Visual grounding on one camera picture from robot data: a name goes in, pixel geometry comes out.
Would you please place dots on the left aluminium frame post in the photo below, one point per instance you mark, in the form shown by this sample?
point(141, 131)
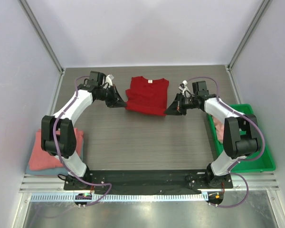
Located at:
point(39, 31)

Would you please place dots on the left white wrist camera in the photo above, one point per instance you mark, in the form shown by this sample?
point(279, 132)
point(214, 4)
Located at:
point(108, 82)

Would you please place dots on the red t shirt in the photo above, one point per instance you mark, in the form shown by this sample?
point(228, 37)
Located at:
point(147, 96)

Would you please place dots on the green plastic tray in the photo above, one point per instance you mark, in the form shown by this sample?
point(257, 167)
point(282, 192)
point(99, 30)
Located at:
point(264, 163)

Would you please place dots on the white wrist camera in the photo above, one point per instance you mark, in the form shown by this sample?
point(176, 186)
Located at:
point(108, 82)
point(184, 89)

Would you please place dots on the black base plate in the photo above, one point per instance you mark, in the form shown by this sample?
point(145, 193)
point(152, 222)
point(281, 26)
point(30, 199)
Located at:
point(151, 182)

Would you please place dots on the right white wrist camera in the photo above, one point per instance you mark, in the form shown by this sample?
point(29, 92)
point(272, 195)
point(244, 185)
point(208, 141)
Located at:
point(184, 89)

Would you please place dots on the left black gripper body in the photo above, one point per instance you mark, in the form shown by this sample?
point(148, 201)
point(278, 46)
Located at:
point(108, 95)

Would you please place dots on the aluminium frame post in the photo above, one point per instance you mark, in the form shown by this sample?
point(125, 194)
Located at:
point(249, 31)
point(39, 31)

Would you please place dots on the folded pink t shirt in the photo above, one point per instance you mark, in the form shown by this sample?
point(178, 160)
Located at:
point(41, 160)

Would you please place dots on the perforated white cable duct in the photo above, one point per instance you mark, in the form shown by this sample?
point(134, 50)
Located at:
point(85, 197)

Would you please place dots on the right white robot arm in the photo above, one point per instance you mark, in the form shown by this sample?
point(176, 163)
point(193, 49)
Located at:
point(241, 137)

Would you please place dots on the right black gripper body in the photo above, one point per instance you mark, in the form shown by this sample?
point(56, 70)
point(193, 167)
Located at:
point(179, 104)

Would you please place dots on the pink t shirt in tray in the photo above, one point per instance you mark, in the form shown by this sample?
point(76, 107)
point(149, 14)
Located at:
point(217, 128)

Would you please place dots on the right aluminium frame post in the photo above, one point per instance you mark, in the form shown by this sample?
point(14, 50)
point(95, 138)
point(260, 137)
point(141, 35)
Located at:
point(249, 31)

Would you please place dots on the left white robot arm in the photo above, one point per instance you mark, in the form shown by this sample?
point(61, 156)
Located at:
point(58, 137)

